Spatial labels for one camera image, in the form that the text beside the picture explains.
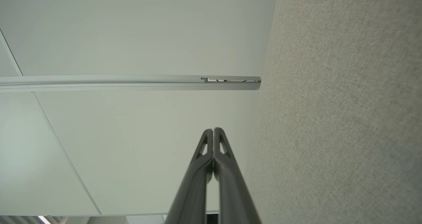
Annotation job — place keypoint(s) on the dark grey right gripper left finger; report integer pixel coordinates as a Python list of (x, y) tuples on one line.
[(193, 191)]

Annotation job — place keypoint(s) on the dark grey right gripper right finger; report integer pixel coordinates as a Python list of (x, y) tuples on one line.
[(232, 191)]

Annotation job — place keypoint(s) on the grey metal partition post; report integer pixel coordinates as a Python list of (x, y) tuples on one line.
[(115, 82)]

